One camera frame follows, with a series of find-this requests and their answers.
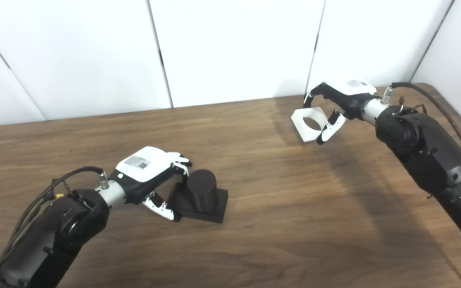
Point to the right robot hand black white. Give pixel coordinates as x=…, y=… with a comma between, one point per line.
x=350, y=94

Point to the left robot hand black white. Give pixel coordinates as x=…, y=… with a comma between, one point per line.
x=142, y=166

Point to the white square piece with hole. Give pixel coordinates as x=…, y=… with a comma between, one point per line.
x=301, y=124

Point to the black peg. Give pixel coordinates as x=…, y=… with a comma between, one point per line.
x=202, y=192

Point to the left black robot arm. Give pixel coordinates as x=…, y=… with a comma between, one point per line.
x=54, y=236

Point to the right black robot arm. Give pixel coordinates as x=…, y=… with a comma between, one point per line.
x=430, y=152

